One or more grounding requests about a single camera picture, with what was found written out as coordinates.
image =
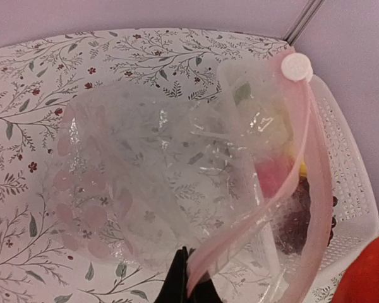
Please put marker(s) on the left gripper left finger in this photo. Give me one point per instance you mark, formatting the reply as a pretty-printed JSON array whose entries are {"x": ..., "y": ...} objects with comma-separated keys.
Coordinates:
[{"x": 174, "y": 287}]

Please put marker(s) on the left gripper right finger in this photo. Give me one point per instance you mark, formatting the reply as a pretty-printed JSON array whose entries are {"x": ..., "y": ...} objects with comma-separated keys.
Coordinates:
[{"x": 205, "y": 291}]

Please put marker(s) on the clear zip top bag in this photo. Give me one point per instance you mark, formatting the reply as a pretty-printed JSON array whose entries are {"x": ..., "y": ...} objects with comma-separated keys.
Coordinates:
[{"x": 136, "y": 176}]

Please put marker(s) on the red toy bell pepper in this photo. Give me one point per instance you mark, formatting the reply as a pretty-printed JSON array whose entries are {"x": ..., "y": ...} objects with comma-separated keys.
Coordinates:
[{"x": 272, "y": 174}]

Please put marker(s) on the orange toy pumpkin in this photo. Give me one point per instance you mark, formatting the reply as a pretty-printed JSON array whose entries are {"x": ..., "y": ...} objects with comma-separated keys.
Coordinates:
[{"x": 360, "y": 282}]

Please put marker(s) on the dark red toy grapes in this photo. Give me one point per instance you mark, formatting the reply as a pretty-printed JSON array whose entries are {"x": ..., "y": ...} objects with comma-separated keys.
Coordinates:
[{"x": 291, "y": 233}]

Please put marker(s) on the white plastic basket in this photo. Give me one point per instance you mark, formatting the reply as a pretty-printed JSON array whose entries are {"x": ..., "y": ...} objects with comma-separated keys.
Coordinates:
[{"x": 355, "y": 211}]

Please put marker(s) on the floral table mat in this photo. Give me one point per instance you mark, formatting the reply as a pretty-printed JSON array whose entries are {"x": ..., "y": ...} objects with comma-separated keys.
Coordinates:
[{"x": 37, "y": 80}]

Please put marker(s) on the right aluminium frame post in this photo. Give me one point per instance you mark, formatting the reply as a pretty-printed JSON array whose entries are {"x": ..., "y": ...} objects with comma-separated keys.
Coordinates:
[{"x": 302, "y": 21}]

